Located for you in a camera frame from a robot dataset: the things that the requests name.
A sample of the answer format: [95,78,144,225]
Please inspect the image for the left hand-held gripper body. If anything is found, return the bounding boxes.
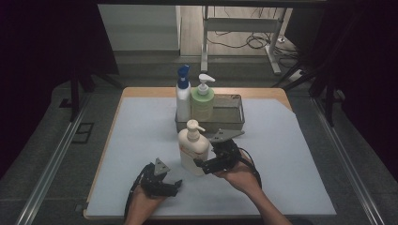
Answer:
[140,157,176,199]

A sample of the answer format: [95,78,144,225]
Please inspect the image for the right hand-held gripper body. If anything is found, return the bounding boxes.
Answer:
[202,127,246,175]

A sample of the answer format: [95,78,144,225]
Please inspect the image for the cream pump bottle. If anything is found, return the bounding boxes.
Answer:
[177,119,211,177]

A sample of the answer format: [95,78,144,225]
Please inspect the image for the grey metal mesh basket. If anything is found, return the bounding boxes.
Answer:
[174,93,246,134]

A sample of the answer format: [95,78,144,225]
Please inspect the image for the pale green ribbed pump bottle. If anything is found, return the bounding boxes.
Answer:
[190,73,217,123]

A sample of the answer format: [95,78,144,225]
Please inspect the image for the white bottle with blue pump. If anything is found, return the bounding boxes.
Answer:
[175,64,192,123]

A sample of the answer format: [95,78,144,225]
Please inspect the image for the person's left hand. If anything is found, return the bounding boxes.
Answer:
[124,187,169,225]

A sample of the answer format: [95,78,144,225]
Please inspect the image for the person's right hand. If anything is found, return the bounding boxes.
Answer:
[213,153,263,197]

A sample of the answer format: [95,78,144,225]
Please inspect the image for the white power strip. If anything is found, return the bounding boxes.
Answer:
[288,68,307,83]

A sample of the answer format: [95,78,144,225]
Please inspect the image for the black stand legs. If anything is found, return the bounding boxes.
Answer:
[69,62,124,123]
[271,59,346,128]

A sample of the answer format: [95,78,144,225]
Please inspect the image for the white cabinet panel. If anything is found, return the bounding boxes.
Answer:
[97,4,182,53]

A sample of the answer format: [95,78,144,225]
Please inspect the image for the dark curtain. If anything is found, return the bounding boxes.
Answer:
[0,0,119,179]
[285,0,398,184]

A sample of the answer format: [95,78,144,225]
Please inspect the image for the left hand-held gripper cable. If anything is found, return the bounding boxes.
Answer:
[123,163,148,221]

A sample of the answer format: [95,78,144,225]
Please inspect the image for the hand-held gripper cable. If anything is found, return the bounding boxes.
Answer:
[238,146,264,189]
[123,163,148,221]

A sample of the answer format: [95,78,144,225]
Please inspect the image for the right hand-held gripper cable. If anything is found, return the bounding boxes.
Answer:
[238,146,264,189]

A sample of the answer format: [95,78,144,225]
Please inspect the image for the aluminium floor rail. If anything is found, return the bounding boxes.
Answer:
[312,97,387,225]
[14,93,92,225]

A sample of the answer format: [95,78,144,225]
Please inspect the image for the black floor cables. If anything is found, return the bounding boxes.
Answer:
[206,6,299,68]

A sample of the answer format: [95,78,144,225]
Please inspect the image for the white metal desk frame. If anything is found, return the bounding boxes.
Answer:
[200,5,283,76]

